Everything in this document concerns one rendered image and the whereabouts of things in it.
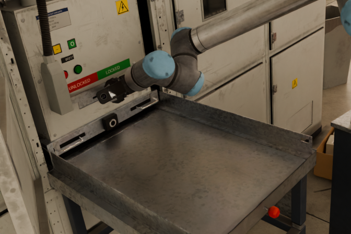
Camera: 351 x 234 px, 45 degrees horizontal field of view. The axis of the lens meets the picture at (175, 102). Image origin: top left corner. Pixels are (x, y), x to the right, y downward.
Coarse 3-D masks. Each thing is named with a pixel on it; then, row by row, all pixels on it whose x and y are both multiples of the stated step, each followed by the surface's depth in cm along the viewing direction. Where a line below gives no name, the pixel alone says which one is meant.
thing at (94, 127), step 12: (144, 96) 175; (156, 96) 181; (120, 108) 167; (132, 108) 172; (96, 120) 160; (120, 120) 169; (72, 132) 153; (84, 132) 157; (96, 132) 161; (48, 144) 147; (60, 144) 151; (72, 144) 154
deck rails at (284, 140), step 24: (168, 96) 177; (192, 120) 167; (216, 120) 162; (240, 120) 153; (264, 144) 145; (288, 144) 141; (72, 168) 136; (96, 192) 131; (120, 192) 119; (144, 216) 114
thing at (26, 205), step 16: (0, 48) 124; (0, 80) 119; (0, 96) 108; (16, 96) 130; (0, 112) 99; (0, 128) 72; (16, 128) 133; (0, 144) 71; (16, 144) 120; (0, 160) 72; (16, 160) 109; (0, 176) 73; (16, 176) 76; (16, 192) 76; (32, 192) 128; (16, 208) 77; (32, 208) 116; (16, 224) 78; (32, 224) 81; (48, 224) 119
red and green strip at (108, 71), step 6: (126, 60) 166; (114, 66) 162; (120, 66) 164; (126, 66) 166; (96, 72) 156; (102, 72) 158; (108, 72) 160; (114, 72) 163; (84, 78) 153; (90, 78) 155; (96, 78) 157; (102, 78) 159; (72, 84) 150; (78, 84) 152; (84, 84) 154; (72, 90) 151
